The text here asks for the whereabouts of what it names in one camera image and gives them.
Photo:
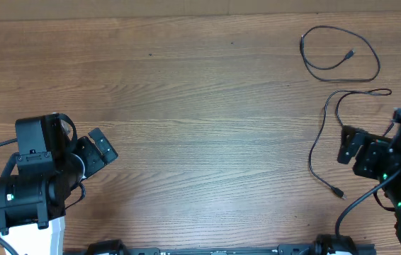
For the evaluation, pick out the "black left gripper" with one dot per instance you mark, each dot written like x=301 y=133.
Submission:
x=95 y=160

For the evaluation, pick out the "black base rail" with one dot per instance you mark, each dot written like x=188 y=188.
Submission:
x=324 y=244

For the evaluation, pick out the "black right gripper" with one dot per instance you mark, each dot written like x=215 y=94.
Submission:
x=370 y=152

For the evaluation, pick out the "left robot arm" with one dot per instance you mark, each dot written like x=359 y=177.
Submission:
x=50 y=163

